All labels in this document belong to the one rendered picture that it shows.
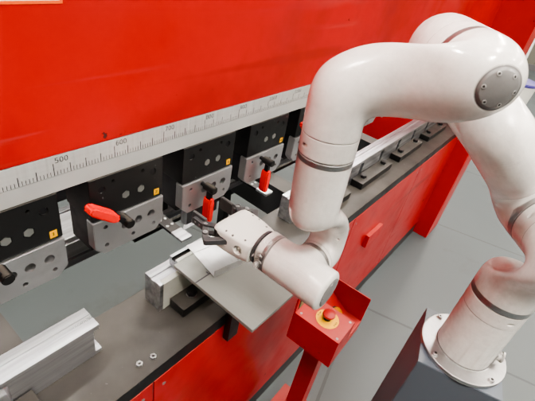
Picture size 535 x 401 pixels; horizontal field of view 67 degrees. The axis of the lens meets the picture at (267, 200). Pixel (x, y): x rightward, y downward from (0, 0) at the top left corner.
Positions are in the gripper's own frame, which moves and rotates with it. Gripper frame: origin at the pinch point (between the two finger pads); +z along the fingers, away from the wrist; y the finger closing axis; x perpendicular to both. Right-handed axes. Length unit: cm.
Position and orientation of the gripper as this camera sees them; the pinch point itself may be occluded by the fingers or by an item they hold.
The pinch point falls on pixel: (211, 211)
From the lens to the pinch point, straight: 90.0
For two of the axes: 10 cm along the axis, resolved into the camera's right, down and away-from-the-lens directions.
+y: 6.3, -3.5, 6.9
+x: 1.7, -8.1, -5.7
